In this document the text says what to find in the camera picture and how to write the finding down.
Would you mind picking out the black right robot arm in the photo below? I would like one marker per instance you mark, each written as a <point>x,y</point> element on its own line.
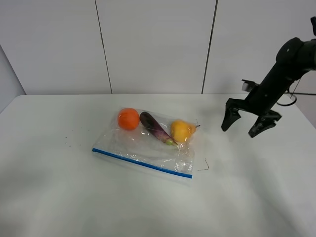
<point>294,59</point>

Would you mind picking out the orange fruit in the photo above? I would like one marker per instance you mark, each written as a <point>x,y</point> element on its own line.
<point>128,119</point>

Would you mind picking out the clear zip bag blue seal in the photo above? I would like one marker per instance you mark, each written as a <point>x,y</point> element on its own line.
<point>141,148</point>

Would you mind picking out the yellow pear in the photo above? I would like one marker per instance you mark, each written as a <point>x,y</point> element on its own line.
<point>182,131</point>

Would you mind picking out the purple eggplant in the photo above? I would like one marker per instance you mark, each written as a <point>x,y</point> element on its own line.
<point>154,128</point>

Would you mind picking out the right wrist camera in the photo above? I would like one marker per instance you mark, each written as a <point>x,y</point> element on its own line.
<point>248,85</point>

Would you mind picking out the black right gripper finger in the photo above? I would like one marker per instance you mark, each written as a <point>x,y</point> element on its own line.
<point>231,116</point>
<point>262,124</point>

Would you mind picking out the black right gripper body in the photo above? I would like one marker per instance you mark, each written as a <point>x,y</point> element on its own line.
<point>257,102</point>

